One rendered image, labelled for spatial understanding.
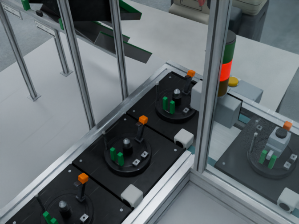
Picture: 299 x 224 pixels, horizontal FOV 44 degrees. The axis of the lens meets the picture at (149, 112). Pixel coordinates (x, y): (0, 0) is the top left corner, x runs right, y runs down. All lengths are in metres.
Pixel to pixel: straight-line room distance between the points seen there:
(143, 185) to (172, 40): 0.80
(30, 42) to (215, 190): 2.43
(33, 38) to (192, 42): 1.88
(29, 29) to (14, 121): 2.02
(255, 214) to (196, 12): 1.15
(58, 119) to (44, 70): 0.28
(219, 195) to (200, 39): 0.79
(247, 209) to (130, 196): 0.33
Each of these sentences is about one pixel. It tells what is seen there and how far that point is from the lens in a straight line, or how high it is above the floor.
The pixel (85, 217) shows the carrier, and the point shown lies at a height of 1.00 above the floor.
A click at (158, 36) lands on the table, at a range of 1.70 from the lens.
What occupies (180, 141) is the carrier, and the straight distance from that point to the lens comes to 1.12.
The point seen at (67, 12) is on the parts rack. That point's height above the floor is 1.37.
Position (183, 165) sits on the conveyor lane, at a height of 0.95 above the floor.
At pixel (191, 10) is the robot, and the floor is 0.80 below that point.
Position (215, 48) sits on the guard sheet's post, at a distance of 0.75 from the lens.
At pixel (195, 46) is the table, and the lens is 1.64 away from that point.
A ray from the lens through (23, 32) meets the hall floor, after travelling 3.38.
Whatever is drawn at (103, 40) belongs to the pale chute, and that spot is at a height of 1.18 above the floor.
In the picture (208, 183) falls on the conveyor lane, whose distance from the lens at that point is 1.11.
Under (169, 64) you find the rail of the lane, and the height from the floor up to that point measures 0.96.
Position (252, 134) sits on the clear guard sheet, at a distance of 0.87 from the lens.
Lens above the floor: 1.89
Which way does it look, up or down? 49 degrees down
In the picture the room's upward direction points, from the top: 3 degrees counter-clockwise
